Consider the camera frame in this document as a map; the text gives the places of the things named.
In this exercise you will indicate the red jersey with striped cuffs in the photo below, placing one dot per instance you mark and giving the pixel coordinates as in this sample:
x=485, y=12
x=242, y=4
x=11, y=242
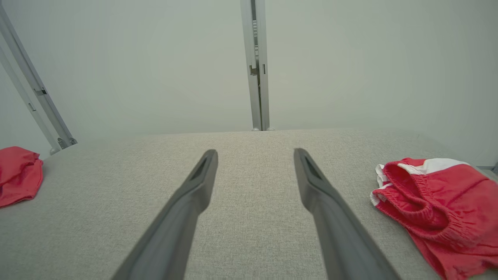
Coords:
x=17, y=175

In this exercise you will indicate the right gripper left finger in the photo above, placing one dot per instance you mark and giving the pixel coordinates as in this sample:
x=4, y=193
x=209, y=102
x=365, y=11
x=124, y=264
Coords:
x=171, y=233

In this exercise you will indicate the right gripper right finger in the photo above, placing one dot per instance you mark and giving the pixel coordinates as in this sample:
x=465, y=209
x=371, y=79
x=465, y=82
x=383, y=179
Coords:
x=342, y=241

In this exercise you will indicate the red shorts with white stripe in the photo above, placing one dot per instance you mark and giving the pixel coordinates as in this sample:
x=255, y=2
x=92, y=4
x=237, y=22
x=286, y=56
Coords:
x=455, y=210

